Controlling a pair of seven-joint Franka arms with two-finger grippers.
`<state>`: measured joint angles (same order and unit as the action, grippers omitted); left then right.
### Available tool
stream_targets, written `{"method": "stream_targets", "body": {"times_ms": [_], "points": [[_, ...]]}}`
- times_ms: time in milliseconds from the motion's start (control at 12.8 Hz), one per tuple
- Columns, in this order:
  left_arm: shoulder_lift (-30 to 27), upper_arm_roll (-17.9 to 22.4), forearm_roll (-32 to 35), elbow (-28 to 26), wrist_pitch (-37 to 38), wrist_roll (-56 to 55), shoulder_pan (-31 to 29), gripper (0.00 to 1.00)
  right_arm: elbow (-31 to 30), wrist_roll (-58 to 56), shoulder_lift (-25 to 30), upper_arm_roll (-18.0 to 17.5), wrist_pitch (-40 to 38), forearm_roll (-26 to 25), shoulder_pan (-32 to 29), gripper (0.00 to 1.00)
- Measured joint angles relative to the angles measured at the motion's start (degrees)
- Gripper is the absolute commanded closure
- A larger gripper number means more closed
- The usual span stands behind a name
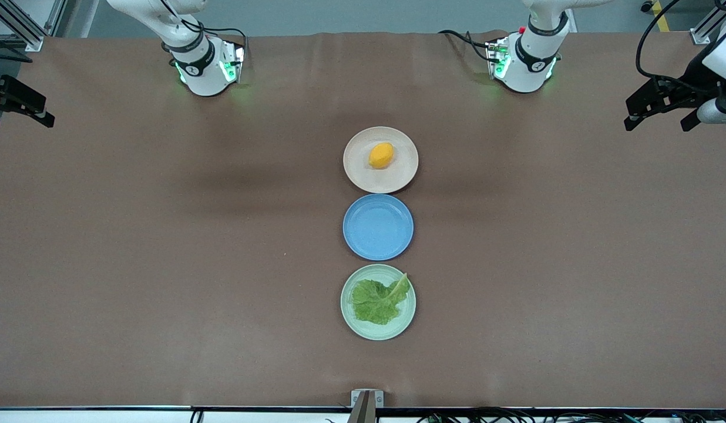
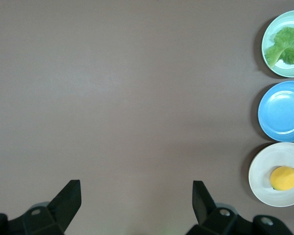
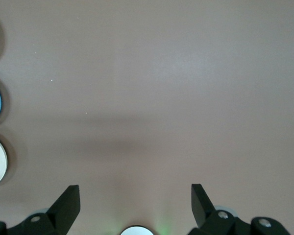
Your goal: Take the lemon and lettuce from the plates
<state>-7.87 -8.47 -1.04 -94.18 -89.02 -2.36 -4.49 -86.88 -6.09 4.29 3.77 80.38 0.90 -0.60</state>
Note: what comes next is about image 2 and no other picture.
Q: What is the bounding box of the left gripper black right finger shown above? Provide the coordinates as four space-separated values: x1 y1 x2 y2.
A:
188 180 256 235

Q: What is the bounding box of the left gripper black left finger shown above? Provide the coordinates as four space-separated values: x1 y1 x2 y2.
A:
7 180 82 235

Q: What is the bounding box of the yellow lemon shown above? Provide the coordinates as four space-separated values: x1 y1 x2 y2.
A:
269 165 294 191

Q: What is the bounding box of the green lettuce leaf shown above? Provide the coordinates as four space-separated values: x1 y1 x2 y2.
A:
264 26 294 70

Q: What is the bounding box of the beige plate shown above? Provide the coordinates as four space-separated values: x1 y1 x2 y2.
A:
248 142 294 208

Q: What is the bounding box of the blue plate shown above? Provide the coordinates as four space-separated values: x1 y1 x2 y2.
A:
257 80 294 142

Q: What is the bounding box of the mint green plate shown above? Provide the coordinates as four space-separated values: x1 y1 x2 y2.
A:
261 9 294 78

